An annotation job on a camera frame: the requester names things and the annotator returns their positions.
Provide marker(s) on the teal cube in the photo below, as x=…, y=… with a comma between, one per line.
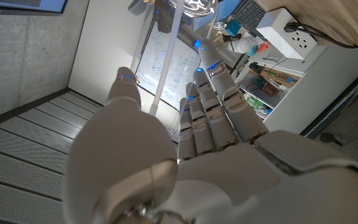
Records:
x=232, y=27

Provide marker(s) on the white shelf cabinet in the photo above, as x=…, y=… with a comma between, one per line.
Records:
x=322, y=90

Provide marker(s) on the clear plastic bag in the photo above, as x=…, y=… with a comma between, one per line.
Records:
x=242, y=45

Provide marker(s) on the open laptop blue screen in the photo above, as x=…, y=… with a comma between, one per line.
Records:
x=249, y=14

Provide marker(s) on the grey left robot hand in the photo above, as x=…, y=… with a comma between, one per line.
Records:
x=244, y=180

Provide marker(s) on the clear dispenser bottle black pump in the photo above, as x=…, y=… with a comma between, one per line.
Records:
x=166, y=62

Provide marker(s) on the whiteboard black frame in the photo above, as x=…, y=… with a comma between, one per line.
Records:
x=179, y=68

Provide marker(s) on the grey office chair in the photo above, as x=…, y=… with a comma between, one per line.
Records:
x=135, y=7

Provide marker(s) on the black computer monitor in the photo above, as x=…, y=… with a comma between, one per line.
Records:
x=26, y=6

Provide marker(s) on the white power adapter box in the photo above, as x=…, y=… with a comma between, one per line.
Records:
x=281, y=40

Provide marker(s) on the cardboard box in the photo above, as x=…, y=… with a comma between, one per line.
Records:
x=283, y=76

